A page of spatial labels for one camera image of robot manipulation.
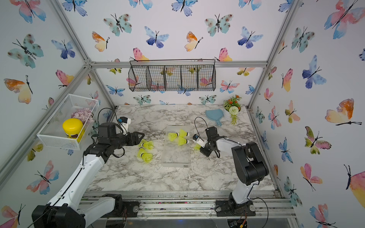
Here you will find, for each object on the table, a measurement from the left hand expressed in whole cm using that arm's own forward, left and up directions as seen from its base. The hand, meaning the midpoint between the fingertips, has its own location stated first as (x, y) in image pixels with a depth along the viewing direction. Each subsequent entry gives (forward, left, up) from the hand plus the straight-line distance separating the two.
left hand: (140, 133), depth 79 cm
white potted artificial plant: (+23, -57, -6) cm, 62 cm away
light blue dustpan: (+31, -49, -21) cm, 61 cm away
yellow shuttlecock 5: (+6, -22, -19) cm, 30 cm away
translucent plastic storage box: (-4, -18, -21) cm, 28 cm away
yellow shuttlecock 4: (+9, -16, -17) cm, 25 cm away
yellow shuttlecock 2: (-5, 0, -21) cm, 22 cm away
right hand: (+2, -38, -20) cm, 43 cm away
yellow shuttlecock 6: (0, -32, -17) cm, 37 cm away
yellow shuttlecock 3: (+12, -23, -18) cm, 32 cm away
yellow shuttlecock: (+2, 0, -16) cm, 16 cm away
